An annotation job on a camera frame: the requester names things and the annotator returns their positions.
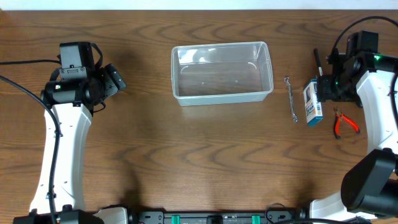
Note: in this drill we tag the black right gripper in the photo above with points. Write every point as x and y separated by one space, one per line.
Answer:
324 91

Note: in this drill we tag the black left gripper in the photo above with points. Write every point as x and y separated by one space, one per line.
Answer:
109 88

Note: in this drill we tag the blue white screwdriver box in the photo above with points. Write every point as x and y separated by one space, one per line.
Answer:
313 108

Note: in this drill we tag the clear plastic storage container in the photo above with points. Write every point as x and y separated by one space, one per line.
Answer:
214 74

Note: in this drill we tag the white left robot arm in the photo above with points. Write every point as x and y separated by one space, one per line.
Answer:
59 195

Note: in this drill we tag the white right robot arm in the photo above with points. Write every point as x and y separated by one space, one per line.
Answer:
368 190

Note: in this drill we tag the silver double ended wrench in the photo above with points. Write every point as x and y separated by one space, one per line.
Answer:
291 100

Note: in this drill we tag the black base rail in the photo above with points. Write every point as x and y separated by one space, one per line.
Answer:
278 216

